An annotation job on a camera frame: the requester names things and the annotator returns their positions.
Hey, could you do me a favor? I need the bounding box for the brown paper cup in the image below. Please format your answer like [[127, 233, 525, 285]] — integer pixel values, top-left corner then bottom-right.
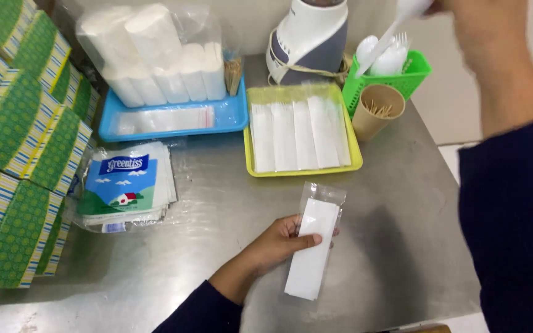
[[351, 84, 406, 142]]

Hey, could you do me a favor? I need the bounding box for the row of sleeved white napkins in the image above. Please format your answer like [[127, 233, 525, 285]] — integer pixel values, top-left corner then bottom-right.
[[249, 96, 352, 174]]

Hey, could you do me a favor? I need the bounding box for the person's right hand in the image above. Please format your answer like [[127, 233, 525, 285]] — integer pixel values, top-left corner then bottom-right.
[[425, 0, 468, 23]]

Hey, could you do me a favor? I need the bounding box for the folded white napkin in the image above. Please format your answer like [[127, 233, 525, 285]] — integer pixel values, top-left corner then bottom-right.
[[284, 198, 341, 301]]

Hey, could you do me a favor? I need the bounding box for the stack of green patterned boxes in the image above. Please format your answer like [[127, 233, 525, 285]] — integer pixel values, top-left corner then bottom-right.
[[0, 0, 102, 306]]

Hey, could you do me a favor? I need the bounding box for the green plastic basket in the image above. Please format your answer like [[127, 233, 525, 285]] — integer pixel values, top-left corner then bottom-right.
[[342, 49, 433, 119]]

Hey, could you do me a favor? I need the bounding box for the clear plastic sleeve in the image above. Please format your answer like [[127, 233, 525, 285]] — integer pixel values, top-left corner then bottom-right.
[[284, 181, 347, 302]]

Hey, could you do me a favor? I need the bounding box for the white plastic spoon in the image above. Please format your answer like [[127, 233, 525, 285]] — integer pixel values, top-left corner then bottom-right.
[[355, 0, 434, 78]]

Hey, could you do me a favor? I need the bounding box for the blue plastic tray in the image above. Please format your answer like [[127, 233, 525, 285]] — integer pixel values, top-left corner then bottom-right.
[[98, 76, 249, 143]]

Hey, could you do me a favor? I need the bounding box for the beige power cord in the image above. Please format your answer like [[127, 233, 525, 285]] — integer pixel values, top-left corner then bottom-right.
[[266, 28, 351, 87]]

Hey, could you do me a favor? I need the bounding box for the clear bag of toothpicks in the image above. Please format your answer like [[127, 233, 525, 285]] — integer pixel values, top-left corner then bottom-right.
[[222, 50, 244, 97]]

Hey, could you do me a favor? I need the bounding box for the person's left hand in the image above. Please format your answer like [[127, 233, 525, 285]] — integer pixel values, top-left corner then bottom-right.
[[247, 214, 324, 278]]

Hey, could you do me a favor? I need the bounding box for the stack of empty clear sleeves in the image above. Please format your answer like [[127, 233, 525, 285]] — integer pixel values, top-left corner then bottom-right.
[[113, 105, 216, 136]]

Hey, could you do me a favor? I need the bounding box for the yellow plastic tray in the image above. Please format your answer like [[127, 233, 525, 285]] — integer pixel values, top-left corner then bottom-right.
[[243, 83, 364, 178]]

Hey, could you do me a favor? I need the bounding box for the bunch of wooden toothpicks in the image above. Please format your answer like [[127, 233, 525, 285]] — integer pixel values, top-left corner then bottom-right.
[[364, 99, 393, 117]]

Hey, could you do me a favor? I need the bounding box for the white and grey blender base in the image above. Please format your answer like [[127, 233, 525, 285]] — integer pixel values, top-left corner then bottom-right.
[[266, 0, 349, 87]]

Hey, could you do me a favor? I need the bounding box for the bunch of white plastic cutlery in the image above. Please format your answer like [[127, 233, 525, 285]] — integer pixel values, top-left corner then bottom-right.
[[356, 32, 410, 77]]

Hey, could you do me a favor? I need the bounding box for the blue printed tissue pack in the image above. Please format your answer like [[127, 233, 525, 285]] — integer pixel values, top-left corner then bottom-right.
[[69, 141, 178, 233]]

